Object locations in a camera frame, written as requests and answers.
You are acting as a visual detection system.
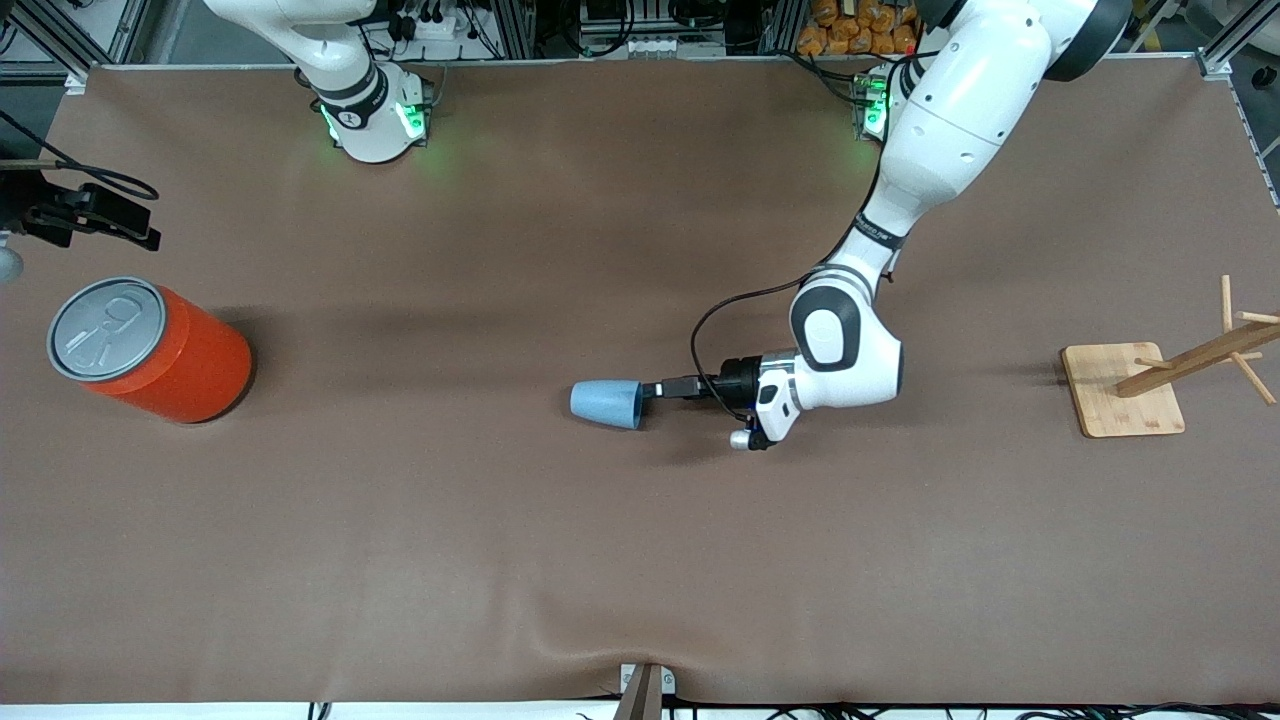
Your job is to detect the light blue plastic cup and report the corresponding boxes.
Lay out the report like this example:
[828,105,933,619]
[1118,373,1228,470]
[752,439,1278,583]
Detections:
[570,378,646,432]

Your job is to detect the brown table mat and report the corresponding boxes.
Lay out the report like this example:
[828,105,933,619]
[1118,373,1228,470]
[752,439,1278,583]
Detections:
[0,58,1280,707]

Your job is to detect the orange can with grey lid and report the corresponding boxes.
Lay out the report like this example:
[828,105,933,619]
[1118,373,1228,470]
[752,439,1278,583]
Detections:
[46,276,255,426]

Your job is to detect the white power strip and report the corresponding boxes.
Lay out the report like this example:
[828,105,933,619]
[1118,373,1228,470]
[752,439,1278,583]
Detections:
[395,0,461,42]

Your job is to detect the orange netted produce bag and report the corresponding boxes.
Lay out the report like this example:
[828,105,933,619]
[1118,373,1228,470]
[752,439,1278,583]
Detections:
[797,0,919,58]

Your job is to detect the wooden mug tree stand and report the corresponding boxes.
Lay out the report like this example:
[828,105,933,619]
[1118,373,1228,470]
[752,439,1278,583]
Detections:
[1060,275,1280,440]

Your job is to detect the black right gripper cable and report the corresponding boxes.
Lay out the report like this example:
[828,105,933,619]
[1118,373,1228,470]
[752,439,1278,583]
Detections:
[0,108,161,202]

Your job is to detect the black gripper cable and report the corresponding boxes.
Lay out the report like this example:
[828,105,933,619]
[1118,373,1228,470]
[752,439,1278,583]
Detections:
[689,283,816,383]
[0,108,161,202]

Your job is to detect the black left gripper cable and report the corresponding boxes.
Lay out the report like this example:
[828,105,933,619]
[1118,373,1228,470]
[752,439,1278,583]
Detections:
[689,283,816,383]

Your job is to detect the aluminium frame strut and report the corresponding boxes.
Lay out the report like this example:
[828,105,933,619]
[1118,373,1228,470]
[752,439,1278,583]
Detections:
[0,0,151,96]
[1200,0,1280,81]

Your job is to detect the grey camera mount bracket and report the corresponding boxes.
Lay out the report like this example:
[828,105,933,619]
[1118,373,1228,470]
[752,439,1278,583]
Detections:
[618,662,677,720]

